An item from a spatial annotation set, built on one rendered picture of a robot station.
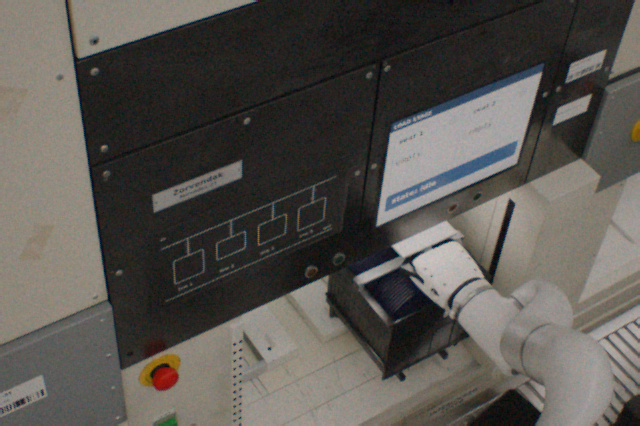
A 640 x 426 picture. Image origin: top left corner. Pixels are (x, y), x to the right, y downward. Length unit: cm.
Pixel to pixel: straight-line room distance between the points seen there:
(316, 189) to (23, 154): 46
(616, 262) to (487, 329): 78
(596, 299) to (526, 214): 61
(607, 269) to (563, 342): 104
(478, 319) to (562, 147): 32
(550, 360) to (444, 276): 44
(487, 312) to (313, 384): 51
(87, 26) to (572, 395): 75
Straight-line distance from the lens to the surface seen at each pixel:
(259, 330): 214
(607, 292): 242
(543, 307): 163
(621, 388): 237
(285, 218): 142
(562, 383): 137
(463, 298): 175
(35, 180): 116
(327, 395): 210
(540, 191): 178
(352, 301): 194
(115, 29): 108
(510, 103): 158
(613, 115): 182
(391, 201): 155
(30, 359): 136
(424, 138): 149
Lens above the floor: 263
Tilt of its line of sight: 48 degrees down
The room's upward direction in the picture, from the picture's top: 5 degrees clockwise
